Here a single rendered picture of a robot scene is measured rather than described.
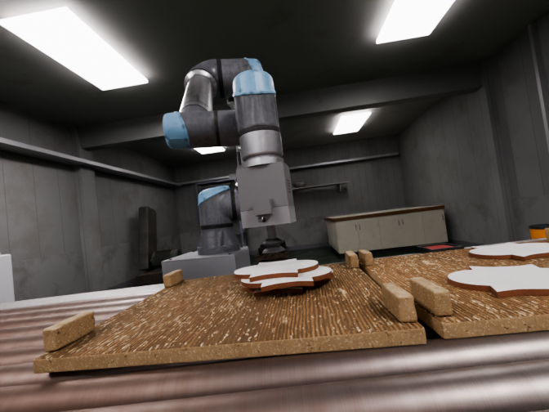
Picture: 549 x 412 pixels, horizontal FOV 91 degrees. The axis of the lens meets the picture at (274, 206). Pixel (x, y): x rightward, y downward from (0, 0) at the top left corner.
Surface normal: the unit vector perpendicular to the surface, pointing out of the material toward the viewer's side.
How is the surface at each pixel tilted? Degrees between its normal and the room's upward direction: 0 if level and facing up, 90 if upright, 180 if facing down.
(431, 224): 90
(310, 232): 90
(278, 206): 90
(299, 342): 90
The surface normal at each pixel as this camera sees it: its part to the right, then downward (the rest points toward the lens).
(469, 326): -0.07, -0.03
